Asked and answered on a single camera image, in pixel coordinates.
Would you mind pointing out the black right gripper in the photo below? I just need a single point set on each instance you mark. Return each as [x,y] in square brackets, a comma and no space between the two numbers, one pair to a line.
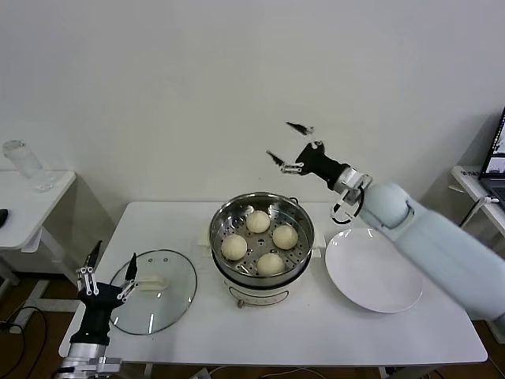
[319,163]

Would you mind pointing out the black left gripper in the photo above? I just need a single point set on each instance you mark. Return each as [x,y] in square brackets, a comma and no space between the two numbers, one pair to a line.
[98,304]

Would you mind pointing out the round glass pot lid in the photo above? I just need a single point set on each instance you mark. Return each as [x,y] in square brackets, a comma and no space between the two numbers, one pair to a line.
[173,300]

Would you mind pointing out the white steamed baozi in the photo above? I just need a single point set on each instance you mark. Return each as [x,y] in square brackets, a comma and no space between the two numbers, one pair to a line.
[234,248]
[270,264]
[285,237]
[258,222]

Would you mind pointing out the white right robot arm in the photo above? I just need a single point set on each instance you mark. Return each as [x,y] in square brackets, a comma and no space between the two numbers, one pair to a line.
[414,229]

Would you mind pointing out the stainless steel steamer pot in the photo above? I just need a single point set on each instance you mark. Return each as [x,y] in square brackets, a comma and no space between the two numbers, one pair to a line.
[225,221]

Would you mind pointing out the small white side table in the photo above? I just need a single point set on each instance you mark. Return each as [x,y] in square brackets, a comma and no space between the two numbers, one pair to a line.
[39,205]

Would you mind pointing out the small black device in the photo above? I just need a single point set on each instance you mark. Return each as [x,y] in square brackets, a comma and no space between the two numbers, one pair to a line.
[3,216]

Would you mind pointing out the clear glass jar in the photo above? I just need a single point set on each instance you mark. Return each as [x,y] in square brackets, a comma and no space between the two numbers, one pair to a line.
[27,166]

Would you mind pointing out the white plug adapter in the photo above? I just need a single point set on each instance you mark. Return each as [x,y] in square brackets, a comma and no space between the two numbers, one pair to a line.
[202,375]

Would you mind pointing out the white electric cooker base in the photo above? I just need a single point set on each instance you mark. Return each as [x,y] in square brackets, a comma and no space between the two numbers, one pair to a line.
[256,294]

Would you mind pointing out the white round plate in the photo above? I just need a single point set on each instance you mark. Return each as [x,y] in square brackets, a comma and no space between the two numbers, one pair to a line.
[375,272]

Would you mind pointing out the open laptop computer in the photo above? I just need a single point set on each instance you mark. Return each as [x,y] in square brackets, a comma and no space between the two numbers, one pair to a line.
[495,173]

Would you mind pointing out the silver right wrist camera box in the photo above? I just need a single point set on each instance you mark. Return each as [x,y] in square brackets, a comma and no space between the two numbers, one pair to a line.
[339,205]

